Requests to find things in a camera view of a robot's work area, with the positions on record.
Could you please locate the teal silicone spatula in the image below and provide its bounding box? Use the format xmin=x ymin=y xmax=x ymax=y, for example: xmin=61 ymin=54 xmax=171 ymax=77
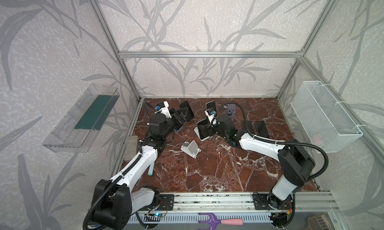
xmin=148 ymin=162 xmax=155 ymax=176

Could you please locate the purple pink fork tool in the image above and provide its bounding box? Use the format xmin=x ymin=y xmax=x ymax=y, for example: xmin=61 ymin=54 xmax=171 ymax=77
xmin=198 ymin=213 xmax=244 ymax=230

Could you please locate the black phone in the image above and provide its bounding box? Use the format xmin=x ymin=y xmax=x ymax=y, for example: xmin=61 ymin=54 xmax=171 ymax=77
xmin=179 ymin=100 xmax=195 ymax=122
xmin=197 ymin=119 xmax=211 ymax=138
xmin=255 ymin=121 xmax=270 ymax=139
xmin=243 ymin=120 xmax=255 ymax=136
xmin=206 ymin=100 xmax=217 ymax=111

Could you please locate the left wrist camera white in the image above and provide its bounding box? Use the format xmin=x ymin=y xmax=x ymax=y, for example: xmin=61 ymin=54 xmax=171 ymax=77
xmin=155 ymin=101 xmax=172 ymax=119

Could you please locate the aluminium mounting rail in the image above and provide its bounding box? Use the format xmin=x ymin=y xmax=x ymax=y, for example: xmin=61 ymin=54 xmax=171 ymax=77
xmin=86 ymin=191 xmax=340 ymax=214

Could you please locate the white wire mesh basket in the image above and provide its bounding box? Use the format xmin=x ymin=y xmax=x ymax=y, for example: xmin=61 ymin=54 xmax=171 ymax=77
xmin=291 ymin=81 xmax=363 ymax=153

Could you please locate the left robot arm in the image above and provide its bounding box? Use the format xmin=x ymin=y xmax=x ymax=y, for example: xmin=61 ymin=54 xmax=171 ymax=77
xmin=83 ymin=106 xmax=194 ymax=230

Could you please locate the white phone stand front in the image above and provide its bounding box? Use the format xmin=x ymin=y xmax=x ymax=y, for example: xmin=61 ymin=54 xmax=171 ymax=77
xmin=181 ymin=141 xmax=202 ymax=159

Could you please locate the black phone on white stand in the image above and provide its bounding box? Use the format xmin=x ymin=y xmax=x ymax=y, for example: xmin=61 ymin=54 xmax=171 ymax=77
xmin=197 ymin=119 xmax=211 ymax=138

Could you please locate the clear plastic wall tray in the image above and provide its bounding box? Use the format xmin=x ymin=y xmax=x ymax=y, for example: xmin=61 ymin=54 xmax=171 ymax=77
xmin=43 ymin=83 xmax=120 ymax=153

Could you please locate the white phone stand centre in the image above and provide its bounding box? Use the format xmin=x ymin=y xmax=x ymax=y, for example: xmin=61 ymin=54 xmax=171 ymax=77
xmin=194 ymin=127 xmax=212 ymax=142

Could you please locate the white phone stand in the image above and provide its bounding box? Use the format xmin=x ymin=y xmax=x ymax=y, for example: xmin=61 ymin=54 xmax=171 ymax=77
xmin=194 ymin=127 xmax=212 ymax=142
xmin=181 ymin=141 xmax=202 ymax=159

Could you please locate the purple round phone stand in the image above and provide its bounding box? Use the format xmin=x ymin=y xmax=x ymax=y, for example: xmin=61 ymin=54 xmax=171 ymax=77
xmin=225 ymin=103 xmax=237 ymax=119

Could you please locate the grey stand far left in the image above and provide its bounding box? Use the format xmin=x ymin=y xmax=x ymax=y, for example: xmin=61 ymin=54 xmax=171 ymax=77
xmin=174 ymin=126 xmax=184 ymax=133

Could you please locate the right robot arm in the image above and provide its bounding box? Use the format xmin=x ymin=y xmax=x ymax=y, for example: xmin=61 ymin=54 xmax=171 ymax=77
xmin=208 ymin=114 xmax=329 ymax=209

